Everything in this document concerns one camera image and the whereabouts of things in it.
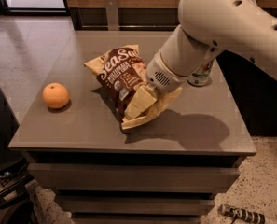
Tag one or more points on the black chair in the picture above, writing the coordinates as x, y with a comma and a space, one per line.
15, 204

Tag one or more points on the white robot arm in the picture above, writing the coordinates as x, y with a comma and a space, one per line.
206, 28

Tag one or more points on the left metal wall bracket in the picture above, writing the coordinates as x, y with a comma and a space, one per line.
111, 7

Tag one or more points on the orange fruit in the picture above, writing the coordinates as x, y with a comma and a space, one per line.
55, 95

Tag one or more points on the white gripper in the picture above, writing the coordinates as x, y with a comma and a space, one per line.
160, 76

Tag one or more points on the grey drawer cabinet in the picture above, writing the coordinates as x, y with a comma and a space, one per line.
165, 167

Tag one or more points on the brown chip bag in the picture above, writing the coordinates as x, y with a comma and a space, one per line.
121, 72

